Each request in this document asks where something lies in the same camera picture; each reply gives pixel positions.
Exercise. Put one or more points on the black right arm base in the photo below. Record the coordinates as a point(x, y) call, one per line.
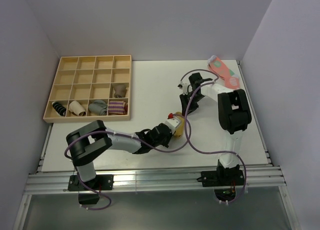
point(227, 178)

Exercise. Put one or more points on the grey rolled sock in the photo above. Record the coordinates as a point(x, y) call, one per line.
point(98, 107)

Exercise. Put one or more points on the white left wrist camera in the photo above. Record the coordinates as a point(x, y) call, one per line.
point(172, 122)

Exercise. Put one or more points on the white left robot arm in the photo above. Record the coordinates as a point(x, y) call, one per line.
point(90, 141)

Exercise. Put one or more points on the black white striped rolled sock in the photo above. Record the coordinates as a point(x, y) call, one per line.
point(59, 108)

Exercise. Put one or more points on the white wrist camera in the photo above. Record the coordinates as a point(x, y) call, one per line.
point(172, 122)
point(185, 87)

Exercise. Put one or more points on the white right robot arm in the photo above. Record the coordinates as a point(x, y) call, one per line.
point(234, 116)

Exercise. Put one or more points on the pink patterned sock pair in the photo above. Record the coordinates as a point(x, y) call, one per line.
point(231, 80)

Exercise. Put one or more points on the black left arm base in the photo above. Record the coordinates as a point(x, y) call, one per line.
point(90, 192)

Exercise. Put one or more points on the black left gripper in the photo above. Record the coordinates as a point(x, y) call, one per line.
point(165, 144)

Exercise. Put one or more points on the wooden compartment tray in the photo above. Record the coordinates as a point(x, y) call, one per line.
point(85, 79)

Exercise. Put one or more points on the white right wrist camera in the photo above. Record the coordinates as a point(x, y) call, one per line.
point(185, 87)

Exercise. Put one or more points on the purple striped rolled sock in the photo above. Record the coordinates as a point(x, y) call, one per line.
point(117, 107)

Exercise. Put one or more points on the brown rolled sock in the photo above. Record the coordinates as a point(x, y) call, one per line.
point(119, 90)

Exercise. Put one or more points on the yellow sock pair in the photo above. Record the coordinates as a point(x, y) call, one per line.
point(180, 130)

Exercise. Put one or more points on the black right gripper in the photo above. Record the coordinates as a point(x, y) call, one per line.
point(184, 103)

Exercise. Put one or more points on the aluminium mounting rail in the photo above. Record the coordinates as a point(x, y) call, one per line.
point(154, 180)

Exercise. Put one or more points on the beige rolled sock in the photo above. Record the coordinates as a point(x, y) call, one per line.
point(77, 109)

